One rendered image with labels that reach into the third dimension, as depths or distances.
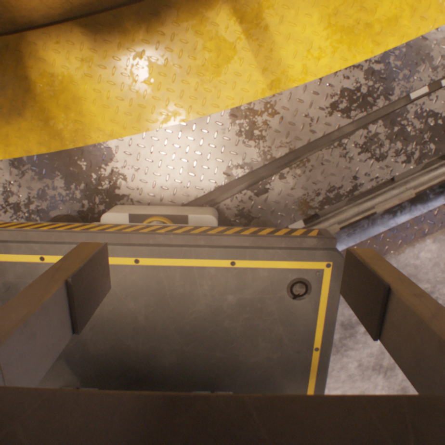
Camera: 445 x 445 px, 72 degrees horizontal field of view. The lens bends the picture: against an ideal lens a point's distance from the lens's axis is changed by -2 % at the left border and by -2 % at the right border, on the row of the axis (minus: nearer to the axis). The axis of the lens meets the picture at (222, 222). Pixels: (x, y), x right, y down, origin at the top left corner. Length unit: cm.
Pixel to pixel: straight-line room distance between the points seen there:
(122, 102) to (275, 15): 41
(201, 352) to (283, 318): 16
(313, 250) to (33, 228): 47
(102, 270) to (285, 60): 73
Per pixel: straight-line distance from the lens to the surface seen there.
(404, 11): 94
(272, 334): 60
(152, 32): 85
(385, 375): 121
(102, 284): 16
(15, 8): 84
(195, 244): 52
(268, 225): 73
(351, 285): 17
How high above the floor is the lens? 80
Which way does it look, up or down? 73 degrees down
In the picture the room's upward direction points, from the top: 180 degrees clockwise
